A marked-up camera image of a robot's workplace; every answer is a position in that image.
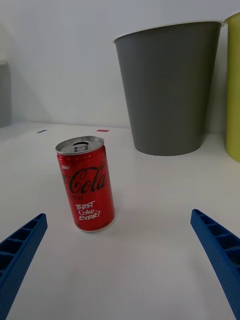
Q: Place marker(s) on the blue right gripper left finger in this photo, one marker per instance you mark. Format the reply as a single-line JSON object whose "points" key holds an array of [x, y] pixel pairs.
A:
{"points": [[20, 255]]}

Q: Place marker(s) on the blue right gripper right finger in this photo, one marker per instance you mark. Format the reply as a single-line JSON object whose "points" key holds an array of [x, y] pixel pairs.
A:
{"points": [[222, 252]]}

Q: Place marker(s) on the red drink can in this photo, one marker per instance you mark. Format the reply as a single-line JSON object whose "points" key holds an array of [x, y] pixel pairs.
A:
{"points": [[87, 190]]}

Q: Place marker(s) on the yellow-green plastic waste bin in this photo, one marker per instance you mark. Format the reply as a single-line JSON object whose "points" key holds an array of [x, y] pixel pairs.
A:
{"points": [[234, 87]]}

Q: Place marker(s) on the grey plastic waste bin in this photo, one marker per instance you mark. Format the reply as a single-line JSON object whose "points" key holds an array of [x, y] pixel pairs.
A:
{"points": [[170, 87]]}

